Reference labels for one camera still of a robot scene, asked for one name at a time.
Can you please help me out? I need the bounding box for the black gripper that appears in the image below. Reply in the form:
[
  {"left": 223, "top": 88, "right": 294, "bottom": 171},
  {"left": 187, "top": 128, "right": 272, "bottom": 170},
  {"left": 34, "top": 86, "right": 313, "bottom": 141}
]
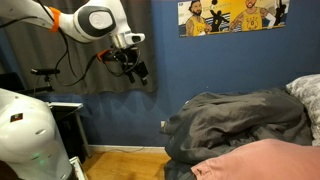
[{"left": 109, "top": 46, "right": 150, "bottom": 87}]

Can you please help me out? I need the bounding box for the grey bed cover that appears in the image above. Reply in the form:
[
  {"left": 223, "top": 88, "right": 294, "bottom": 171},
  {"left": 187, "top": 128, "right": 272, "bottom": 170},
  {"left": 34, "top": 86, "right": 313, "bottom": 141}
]
[{"left": 159, "top": 87, "right": 314, "bottom": 180}]

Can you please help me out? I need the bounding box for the dark grey curtain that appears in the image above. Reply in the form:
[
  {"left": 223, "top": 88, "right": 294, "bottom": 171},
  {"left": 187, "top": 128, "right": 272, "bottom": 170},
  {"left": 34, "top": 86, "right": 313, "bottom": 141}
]
[{"left": 0, "top": 0, "right": 158, "bottom": 96}]

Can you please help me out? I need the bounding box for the white baseboard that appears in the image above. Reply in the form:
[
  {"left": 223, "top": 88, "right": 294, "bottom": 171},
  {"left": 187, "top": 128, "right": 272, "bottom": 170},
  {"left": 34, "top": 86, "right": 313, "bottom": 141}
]
[{"left": 87, "top": 144, "right": 168, "bottom": 155}]

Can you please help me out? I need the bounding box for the small white-topped side table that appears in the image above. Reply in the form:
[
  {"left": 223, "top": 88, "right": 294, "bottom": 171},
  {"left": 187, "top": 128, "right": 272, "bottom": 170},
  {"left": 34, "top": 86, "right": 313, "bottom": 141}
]
[{"left": 45, "top": 101, "right": 93, "bottom": 160}]

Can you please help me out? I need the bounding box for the white box on floor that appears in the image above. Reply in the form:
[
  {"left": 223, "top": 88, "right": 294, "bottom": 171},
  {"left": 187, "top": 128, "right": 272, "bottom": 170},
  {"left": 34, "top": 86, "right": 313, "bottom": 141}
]
[{"left": 68, "top": 155, "right": 89, "bottom": 180}]

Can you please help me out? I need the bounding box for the basketball players poster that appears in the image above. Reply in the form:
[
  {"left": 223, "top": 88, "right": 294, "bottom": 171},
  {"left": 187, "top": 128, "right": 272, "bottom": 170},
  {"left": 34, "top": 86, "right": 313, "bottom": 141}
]
[{"left": 177, "top": 0, "right": 291, "bottom": 38}]

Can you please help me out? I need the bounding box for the pink pillow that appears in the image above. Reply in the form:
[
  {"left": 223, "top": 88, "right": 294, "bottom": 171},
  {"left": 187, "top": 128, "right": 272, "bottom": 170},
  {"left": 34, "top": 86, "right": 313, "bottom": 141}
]
[{"left": 190, "top": 138, "right": 320, "bottom": 180}]

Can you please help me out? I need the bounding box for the orange cable strap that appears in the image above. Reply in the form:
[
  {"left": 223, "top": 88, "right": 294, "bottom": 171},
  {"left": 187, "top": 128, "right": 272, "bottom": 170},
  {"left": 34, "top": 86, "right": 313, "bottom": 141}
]
[
  {"left": 49, "top": 6, "right": 62, "bottom": 34},
  {"left": 96, "top": 48, "right": 110, "bottom": 62}
]

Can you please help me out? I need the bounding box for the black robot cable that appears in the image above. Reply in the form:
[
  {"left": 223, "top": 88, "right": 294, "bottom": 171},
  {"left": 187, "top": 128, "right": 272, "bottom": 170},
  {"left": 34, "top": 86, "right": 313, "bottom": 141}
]
[{"left": 0, "top": 0, "right": 101, "bottom": 88}]

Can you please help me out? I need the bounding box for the black camera on tripod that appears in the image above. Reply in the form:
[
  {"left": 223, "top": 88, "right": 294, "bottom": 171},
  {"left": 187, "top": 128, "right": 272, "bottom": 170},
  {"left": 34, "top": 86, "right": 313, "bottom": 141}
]
[{"left": 30, "top": 67, "right": 61, "bottom": 93}]

